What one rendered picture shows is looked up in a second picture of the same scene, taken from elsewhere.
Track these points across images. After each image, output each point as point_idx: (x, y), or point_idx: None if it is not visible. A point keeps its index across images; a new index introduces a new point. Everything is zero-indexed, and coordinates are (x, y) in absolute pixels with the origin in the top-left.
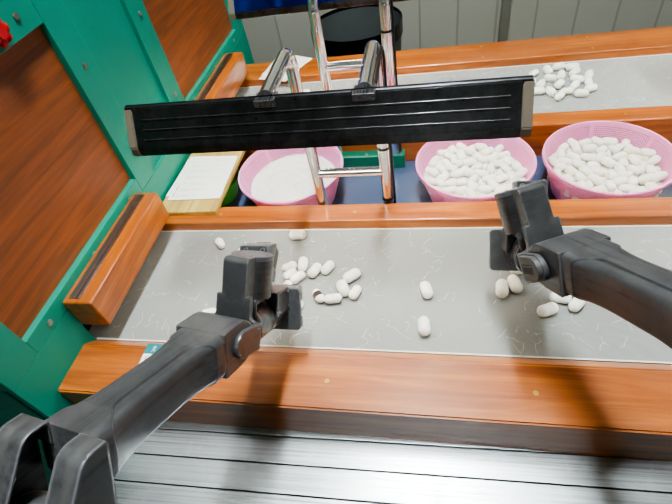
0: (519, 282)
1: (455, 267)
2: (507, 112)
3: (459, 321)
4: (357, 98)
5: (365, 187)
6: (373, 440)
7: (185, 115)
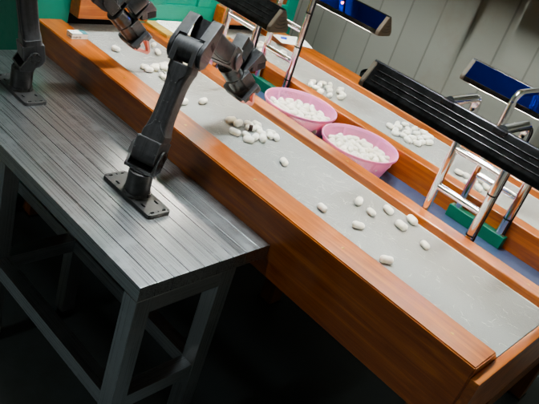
0: (239, 121)
1: (227, 110)
2: (267, 16)
3: (198, 113)
4: None
5: None
6: (117, 116)
7: None
